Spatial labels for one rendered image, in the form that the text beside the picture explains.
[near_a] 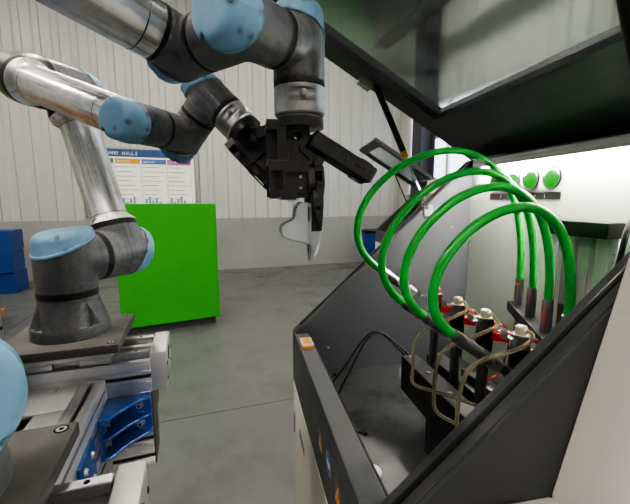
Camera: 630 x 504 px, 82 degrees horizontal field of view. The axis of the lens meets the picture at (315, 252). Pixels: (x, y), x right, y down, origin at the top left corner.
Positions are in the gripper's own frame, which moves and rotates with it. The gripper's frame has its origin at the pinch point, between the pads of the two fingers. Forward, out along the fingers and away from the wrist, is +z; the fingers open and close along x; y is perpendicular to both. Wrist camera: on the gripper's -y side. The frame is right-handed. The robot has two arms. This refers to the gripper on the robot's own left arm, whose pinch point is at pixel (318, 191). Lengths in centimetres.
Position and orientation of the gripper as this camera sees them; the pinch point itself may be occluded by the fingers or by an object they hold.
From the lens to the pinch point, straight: 73.7
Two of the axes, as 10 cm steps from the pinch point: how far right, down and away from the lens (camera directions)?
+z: 6.9, 7.2, -0.7
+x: -0.2, -0.9, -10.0
